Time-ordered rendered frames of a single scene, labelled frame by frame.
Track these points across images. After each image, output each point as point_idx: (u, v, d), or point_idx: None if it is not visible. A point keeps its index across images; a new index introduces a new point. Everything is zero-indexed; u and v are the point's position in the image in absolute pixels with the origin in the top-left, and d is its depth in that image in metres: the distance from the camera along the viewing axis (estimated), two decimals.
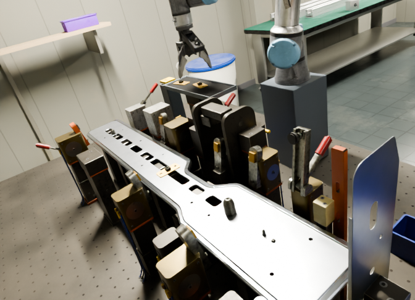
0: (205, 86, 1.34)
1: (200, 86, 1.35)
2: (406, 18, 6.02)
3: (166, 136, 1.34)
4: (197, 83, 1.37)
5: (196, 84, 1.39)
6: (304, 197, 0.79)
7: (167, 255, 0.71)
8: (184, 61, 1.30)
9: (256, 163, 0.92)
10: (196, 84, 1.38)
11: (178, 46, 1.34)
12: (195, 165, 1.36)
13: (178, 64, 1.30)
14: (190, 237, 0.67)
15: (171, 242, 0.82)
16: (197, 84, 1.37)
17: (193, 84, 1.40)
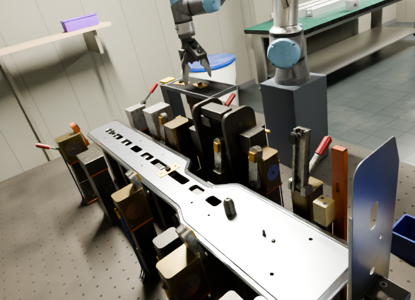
0: (205, 86, 1.34)
1: (200, 86, 1.35)
2: (406, 18, 6.02)
3: (166, 136, 1.34)
4: (197, 83, 1.37)
5: (196, 84, 1.39)
6: (304, 197, 0.79)
7: (167, 255, 0.71)
8: (188, 68, 1.32)
9: (256, 163, 0.92)
10: (196, 84, 1.38)
11: (180, 54, 1.35)
12: (195, 165, 1.36)
13: (183, 72, 1.32)
14: (190, 237, 0.67)
15: (171, 242, 0.82)
16: (197, 84, 1.37)
17: (193, 84, 1.40)
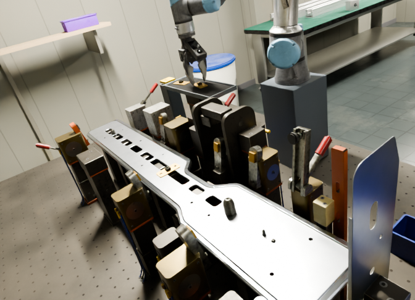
0: (205, 86, 1.34)
1: (200, 86, 1.35)
2: (406, 18, 6.02)
3: (166, 136, 1.34)
4: (197, 83, 1.37)
5: (196, 84, 1.39)
6: (304, 197, 0.79)
7: (167, 255, 0.71)
8: (191, 68, 1.32)
9: (256, 163, 0.92)
10: (196, 84, 1.38)
11: (180, 53, 1.35)
12: (195, 165, 1.36)
13: (187, 74, 1.33)
14: (190, 237, 0.67)
15: (171, 242, 0.82)
16: (197, 84, 1.37)
17: (193, 84, 1.40)
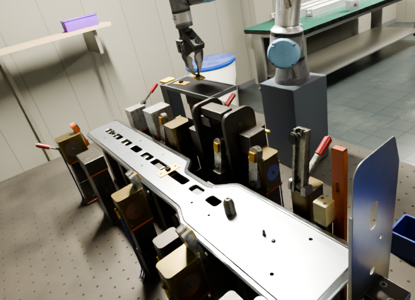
0: (204, 78, 1.33)
1: (198, 78, 1.33)
2: (406, 18, 6.02)
3: (166, 136, 1.34)
4: (195, 74, 1.35)
5: (193, 75, 1.37)
6: (304, 197, 0.79)
7: (167, 255, 0.71)
8: (190, 59, 1.31)
9: (256, 163, 0.92)
10: (193, 76, 1.36)
11: (178, 44, 1.33)
12: (195, 165, 1.36)
13: (186, 65, 1.31)
14: (190, 237, 0.67)
15: (171, 242, 0.82)
16: (195, 75, 1.36)
17: (191, 75, 1.38)
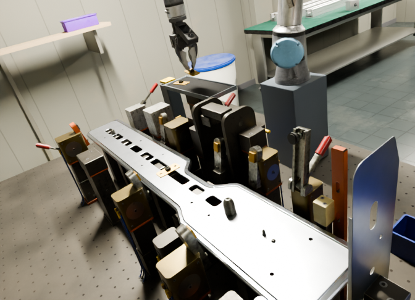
0: (197, 73, 1.29)
1: (192, 73, 1.30)
2: (406, 18, 6.02)
3: (166, 136, 1.34)
4: (189, 70, 1.32)
5: (188, 71, 1.34)
6: (304, 197, 0.79)
7: (167, 255, 0.71)
8: (184, 54, 1.28)
9: (256, 163, 0.92)
10: (188, 71, 1.33)
11: (171, 39, 1.30)
12: (195, 165, 1.36)
13: (180, 60, 1.28)
14: (190, 237, 0.67)
15: (171, 242, 0.82)
16: (189, 71, 1.32)
17: (185, 70, 1.35)
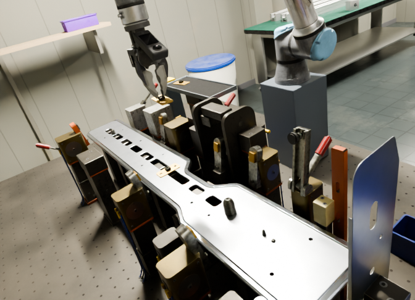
0: (170, 101, 0.91)
1: (162, 102, 0.92)
2: (406, 18, 6.02)
3: (166, 136, 1.34)
4: (158, 96, 0.94)
5: (156, 98, 0.96)
6: (304, 197, 0.79)
7: (167, 255, 0.71)
8: (149, 75, 0.90)
9: (256, 163, 0.92)
10: (156, 99, 0.95)
11: (130, 55, 0.92)
12: (195, 165, 1.36)
13: (144, 84, 0.90)
14: (190, 237, 0.67)
15: (171, 242, 0.82)
16: (158, 99, 0.94)
17: (152, 98, 0.96)
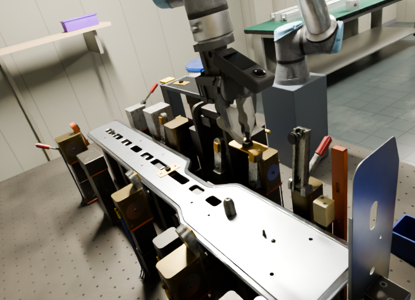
0: (265, 149, 0.62)
1: (252, 150, 0.63)
2: (406, 18, 6.02)
3: (166, 136, 1.34)
4: (243, 141, 0.65)
5: (236, 143, 0.67)
6: (304, 197, 0.79)
7: (167, 255, 0.71)
8: (234, 113, 0.61)
9: (256, 163, 0.92)
10: (238, 145, 0.66)
11: (200, 85, 0.63)
12: (195, 165, 1.36)
13: (228, 126, 0.61)
14: (190, 237, 0.67)
15: (171, 242, 0.82)
16: (242, 144, 0.65)
17: (231, 143, 0.67)
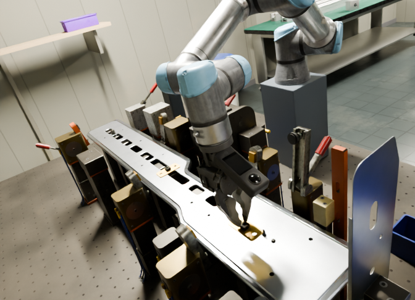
0: (260, 234, 0.68)
1: (249, 234, 0.69)
2: (406, 18, 6.02)
3: (166, 136, 1.34)
4: (240, 224, 0.71)
5: None
6: (304, 197, 0.79)
7: (167, 255, 0.71)
8: (233, 202, 0.67)
9: (256, 163, 0.92)
10: (236, 226, 0.72)
11: (201, 174, 0.69)
12: (195, 165, 1.36)
13: (226, 215, 0.67)
14: (190, 237, 0.67)
15: (171, 242, 0.82)
16: (239, 226, 0.71)
17: (229, 223, 0.73)
